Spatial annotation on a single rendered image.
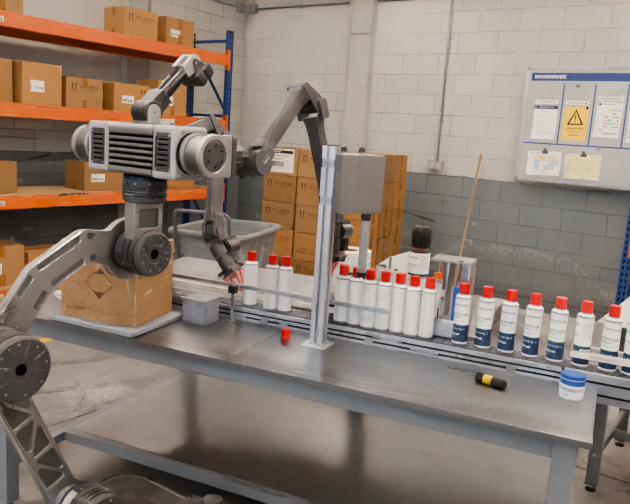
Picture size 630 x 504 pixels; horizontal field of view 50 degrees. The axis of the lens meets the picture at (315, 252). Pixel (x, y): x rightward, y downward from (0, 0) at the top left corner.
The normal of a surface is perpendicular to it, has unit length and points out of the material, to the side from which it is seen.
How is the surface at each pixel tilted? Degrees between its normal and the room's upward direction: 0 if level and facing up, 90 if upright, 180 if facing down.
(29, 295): 90
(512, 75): 90
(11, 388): 90
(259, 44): 90
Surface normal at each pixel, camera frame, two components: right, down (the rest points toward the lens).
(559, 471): -0.41, 0.13
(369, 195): 0.51, 0.18
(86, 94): 0.82, 0.15
